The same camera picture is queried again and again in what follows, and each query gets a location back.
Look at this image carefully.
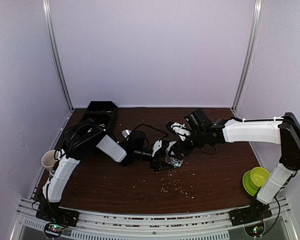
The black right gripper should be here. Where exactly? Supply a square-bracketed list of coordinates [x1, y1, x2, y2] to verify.
[168, 129, 207, 160]

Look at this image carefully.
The clear plastic jar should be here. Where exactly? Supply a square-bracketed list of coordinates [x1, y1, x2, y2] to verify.
[165, 156, 184, 168]

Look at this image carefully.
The silver metal scoop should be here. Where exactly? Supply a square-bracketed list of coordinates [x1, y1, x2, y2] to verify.
[121, 129, 132, 138]

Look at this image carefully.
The black three-compartment candy tray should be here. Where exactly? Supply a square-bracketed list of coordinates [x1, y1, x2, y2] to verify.
[81, 100, 118, 134]

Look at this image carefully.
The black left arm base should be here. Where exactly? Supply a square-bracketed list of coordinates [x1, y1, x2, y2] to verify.
[35, 194, 79, 240]

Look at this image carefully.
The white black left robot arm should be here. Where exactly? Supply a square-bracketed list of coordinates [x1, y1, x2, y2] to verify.
[38, 118, 173, 222]

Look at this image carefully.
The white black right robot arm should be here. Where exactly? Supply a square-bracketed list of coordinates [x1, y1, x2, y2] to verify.
[166, 108, 300, 221]

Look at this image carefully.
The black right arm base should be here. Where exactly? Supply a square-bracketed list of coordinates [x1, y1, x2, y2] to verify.
[229, 199, 272, 238]

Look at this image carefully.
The green saucer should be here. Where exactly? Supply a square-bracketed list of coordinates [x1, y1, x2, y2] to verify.
[242, 170, 261, 197]

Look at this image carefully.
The green bowl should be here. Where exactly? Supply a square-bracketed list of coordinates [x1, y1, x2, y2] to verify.
[248, 167, 270, 190]

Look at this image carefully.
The beige patterned ceramic mug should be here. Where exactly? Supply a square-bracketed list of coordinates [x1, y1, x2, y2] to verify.
[41, 149, 61, 176]

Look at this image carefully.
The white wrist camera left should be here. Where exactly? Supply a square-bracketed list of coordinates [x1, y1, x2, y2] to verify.
[151, 140, 162, 157]

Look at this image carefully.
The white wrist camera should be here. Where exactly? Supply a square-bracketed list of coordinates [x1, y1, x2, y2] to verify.
[151, 140, 162, 157]
[165, 121, 191, 141]

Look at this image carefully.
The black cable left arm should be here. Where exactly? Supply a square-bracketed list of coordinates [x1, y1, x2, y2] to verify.
[57, 122, 170, 161]

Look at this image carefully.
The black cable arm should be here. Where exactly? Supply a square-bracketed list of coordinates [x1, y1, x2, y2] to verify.
[57, 122, 170, 161]
[199, 143, 218, 155]

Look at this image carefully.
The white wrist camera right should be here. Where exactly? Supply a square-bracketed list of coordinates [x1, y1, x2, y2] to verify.
[165, 121, 191, 141]

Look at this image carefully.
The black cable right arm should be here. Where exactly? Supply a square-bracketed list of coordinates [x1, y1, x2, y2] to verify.
[199, 143, 218, 155]

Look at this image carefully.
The aluminium corner post right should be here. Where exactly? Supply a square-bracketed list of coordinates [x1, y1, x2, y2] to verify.
[231, 0, 264, 115]

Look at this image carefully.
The aluminium corner post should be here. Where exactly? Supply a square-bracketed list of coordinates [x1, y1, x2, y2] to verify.
[231, 0, 264, 115]
[42, 0, 74, 111]

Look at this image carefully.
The aluminium corner post left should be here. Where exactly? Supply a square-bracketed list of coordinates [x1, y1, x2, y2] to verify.
[42, 0, 74, 111]

